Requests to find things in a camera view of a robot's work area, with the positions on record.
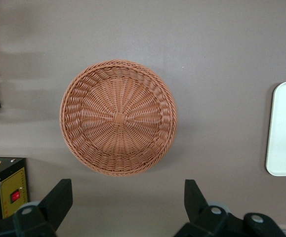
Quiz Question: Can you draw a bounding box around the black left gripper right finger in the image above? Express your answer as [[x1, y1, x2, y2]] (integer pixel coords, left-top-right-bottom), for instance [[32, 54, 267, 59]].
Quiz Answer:
[[174, 179, 286, 237]]

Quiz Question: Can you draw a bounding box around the black appliance yellow label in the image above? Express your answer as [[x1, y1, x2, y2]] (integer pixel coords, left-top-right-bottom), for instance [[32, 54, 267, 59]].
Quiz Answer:
[[0, 157, 29, 220]]

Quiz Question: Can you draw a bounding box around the brown wicker basket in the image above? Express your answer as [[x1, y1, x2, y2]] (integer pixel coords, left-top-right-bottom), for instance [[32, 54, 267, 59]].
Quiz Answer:
[[59, 58, 178, 177]]

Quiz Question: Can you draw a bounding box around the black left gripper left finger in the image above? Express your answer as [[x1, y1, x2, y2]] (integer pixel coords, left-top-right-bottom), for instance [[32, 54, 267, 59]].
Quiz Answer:
[[0, 179, 74, 237]]

